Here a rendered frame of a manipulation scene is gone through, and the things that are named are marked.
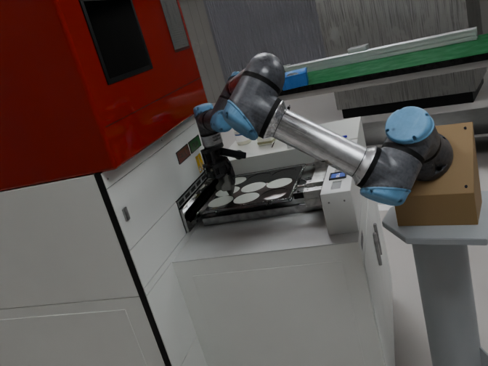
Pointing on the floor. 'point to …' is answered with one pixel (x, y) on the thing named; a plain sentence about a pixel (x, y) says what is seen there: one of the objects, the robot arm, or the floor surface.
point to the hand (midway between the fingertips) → (232, 192)
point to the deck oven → (421, 96)
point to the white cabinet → (296, 303)
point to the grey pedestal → (446, 285)
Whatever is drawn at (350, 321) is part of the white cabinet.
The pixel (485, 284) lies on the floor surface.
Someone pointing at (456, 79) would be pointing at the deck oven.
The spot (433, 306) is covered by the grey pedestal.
